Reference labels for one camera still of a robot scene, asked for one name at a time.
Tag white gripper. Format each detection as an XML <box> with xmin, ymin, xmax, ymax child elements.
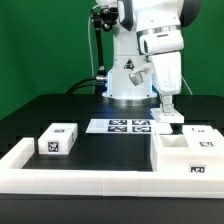
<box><xmin>151</xmin><ymin>52</ymin><xmax>181</xmax><ymax>113</ymax></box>

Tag white cabinet body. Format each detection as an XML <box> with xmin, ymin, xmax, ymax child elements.
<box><xmin>150</xmin><ymin>131</ymin><xmax>224</xmax><ymax>174</ymax></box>

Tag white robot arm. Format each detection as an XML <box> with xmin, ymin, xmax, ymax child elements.
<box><xmin>117</xmin><ymin>0</ymin><xmax>201</xmax><ymax>114</ymax></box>

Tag white sheet with four tags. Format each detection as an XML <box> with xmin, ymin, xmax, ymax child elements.
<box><xmin>86</xmin><ymin>119</ymin><xmax>154</xmax><ymax>134</ymax></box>

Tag white box with tags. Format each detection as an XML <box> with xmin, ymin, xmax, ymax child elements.
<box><xmin>38</xmin><ymin>123</ymin><xmax>78</xmax><ymax>155</ymax></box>

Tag white U-shaped table fence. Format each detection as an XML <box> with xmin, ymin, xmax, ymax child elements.
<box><xmin>0</xmin><ymin>138</ymin><xmax>224</xmax><ymax>199</ymax></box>

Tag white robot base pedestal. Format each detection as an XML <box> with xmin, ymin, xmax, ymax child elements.
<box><xmin>91</xmin><ymin>0</ymin><xmax>161</xmax><ymax>108</ymax></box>

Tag black cables at base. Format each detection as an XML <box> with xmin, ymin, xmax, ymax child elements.
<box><xmin>65</xmin><ymin>77</ymin><xmax>108</xmax><ymax>96</ymax></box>

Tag black camera on mount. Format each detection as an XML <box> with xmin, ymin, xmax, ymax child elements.
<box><xmin>90</xmin><ymin>1</ymin><xmax>120</xmax><ymax>83</ymax></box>

